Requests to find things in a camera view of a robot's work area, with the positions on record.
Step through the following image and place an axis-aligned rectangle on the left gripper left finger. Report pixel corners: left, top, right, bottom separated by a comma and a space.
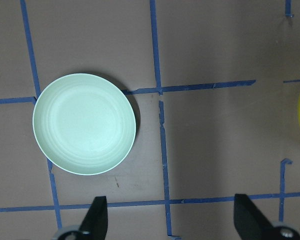
52, 196, 108, 240

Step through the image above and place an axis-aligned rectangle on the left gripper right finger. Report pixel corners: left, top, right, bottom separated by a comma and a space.
233, 193, 300, 240

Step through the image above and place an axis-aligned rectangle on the light green plate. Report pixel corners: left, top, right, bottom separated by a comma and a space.
32, 73, 137, 176

